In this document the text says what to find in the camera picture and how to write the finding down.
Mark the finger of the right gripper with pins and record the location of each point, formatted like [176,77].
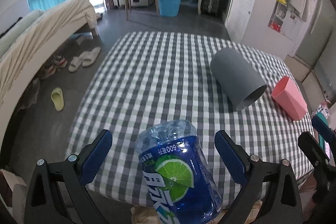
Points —
[323,129]

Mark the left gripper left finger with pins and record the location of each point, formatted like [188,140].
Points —
[44,202]

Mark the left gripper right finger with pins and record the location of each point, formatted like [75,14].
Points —
[281,203]

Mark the blue plastic bottle cup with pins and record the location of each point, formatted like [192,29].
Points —
[175,170]

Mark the pink faceted cup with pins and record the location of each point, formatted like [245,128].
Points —
[288,96]

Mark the grey cylindrical cup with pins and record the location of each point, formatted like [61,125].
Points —
[242,84]

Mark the yellow-green slipper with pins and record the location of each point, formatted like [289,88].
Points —
[57,99]

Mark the white slipper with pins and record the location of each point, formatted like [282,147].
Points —
[77,62]
[91,57]

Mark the grey checkered tablecloth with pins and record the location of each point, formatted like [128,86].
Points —
[151,77]

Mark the bed with beige blanket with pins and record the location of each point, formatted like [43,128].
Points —
[31,41]

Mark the blue plastic basket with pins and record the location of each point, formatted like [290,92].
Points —
[169,8]

